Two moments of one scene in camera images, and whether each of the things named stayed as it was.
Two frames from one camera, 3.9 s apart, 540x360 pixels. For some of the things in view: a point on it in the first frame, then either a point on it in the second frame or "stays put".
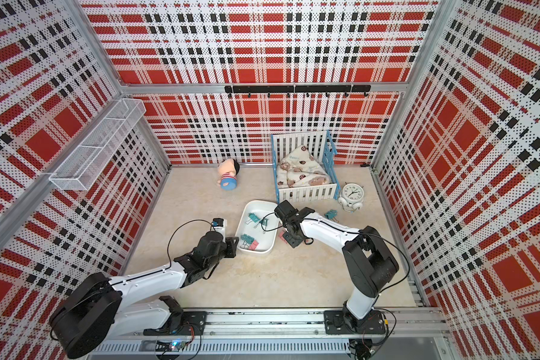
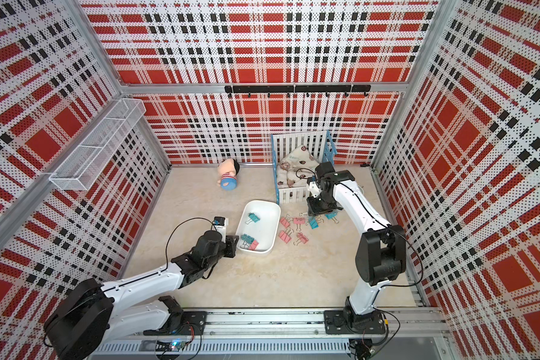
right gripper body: [292, 240] → [322, 204]
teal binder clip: [331, 215] stays put
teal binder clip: [253, 217] stays put
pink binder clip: [280, 234] stays put
